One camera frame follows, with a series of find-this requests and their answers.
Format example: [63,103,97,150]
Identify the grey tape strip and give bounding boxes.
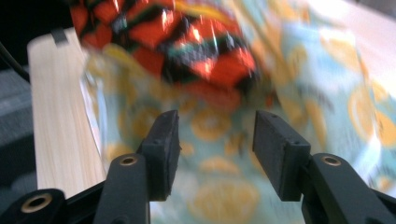
[50,27,70,45]

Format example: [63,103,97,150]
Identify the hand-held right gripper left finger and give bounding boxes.
[135,109,182,202]

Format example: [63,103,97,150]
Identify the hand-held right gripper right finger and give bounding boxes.
[251,109,312,203]

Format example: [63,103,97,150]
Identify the black cables beside table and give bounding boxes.
[0,40,31,84]

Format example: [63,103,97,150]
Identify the orange patterned cloth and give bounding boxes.
[78,0,396,224]

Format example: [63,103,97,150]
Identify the red and black snack packet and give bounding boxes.
[68,0,259,97]

